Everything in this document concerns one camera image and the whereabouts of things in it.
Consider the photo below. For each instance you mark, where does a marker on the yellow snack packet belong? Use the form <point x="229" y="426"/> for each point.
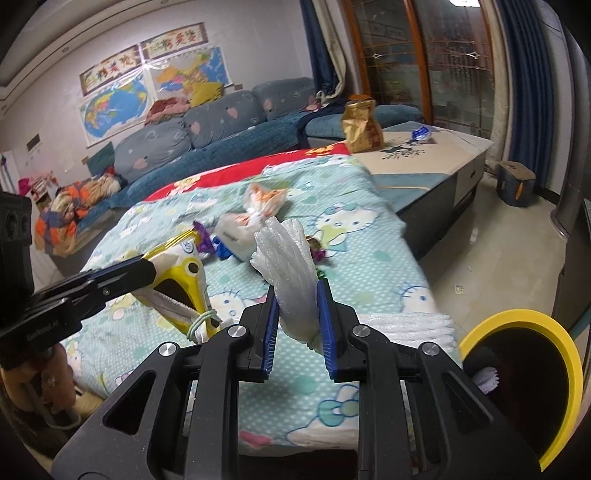
<point x="194" y="267"/>

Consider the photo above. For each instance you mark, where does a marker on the orange white snack bag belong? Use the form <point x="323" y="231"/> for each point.
<point x="263" y="201"/>

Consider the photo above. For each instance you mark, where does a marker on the white foam sheet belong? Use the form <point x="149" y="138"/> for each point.
<point x="406" y="327"/>

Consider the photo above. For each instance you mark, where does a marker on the white foam net sleeve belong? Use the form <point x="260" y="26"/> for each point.
<point x="286" y="277"/>

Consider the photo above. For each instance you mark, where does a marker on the blue curtain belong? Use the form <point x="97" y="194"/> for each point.
<point x="318" y="46"/>
<point x="526" y="92"/>

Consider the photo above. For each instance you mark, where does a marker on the green cushion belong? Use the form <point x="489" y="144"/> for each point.
<point x="101" y="159"/>

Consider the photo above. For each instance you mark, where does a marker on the country map poster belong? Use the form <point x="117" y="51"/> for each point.
<point x="194" y="69"/>

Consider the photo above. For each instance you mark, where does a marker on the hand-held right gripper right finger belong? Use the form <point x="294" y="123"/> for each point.
<point x="325" y="327"/>

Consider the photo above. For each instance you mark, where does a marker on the orange clothes pile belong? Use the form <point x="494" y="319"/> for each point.
<point x="69" y="207"/>

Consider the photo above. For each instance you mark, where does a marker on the person's left hand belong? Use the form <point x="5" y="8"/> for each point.
<point x="48" y="371"/>

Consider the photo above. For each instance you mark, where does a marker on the wooden glass sliding door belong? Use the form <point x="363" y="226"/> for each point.
<point x="443" y="69"/>

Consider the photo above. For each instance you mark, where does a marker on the pink clothes pile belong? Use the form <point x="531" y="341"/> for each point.
<point x="166" y="110"/>

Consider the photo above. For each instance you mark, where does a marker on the gold paper bag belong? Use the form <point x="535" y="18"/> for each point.
<point x="362" y="127"/>

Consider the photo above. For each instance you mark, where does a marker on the black orange stool box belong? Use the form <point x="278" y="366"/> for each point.
<point x="515" y="182"/>

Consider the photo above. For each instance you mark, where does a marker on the dark cloth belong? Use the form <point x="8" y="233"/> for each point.
<point x="330" y="110"/>

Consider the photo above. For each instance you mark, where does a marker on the blue grey sofa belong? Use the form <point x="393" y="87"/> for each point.
<point x="231" y="138"/>

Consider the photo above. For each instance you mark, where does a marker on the grey tower air conditioner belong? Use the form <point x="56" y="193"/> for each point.
<point x="572" y="184"/>

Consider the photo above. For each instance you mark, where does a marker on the yellow rimmed waste bin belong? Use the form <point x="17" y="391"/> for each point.
<point x="521" y="318"/>

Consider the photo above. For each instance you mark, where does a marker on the purple foil wrapper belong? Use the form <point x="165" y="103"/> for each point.
<point x="203" y="235"/>

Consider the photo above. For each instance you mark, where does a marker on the pile of seed shells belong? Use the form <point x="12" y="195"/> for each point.
<point x="404" y="150"/>

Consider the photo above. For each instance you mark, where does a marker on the yellow pillow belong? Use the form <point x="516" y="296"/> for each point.
<point x="205" y="94"/>

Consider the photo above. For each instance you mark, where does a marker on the small white foam net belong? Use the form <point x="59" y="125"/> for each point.
<point x="487" y="379"/>

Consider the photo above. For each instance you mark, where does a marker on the red blanket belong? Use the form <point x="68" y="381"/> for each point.
<point x="221" y="177"/>

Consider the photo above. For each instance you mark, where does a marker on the purple orange snack wrapper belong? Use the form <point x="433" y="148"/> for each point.
<point x="318" y="251"/>

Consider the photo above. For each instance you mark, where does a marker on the grey coffee table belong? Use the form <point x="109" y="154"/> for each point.
<point x="438" y="152"/>

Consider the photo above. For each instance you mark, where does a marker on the blue white wrapper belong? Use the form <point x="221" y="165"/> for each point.
<point x="421" y="134"/>

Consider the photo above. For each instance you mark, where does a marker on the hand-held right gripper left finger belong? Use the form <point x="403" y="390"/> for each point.
<point x="270" y="332"/>

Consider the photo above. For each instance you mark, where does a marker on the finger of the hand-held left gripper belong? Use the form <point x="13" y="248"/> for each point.
<point x="92" y="274"/>
<point x="124" y="284"/>

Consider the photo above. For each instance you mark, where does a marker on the red lettered wall poster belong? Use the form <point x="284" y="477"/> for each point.
<point x="173" y="39"/>
<point x="111" y="67"/>

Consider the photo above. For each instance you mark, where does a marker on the white plastic packet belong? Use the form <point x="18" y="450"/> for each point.
<point x="235" y="230"/>

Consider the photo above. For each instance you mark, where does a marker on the black tv cabinet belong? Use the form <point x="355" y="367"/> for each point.
<point x="577" y="277"/>

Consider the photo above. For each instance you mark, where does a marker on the world map poster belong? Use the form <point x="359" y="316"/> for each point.
<point x="115" y="108"/>

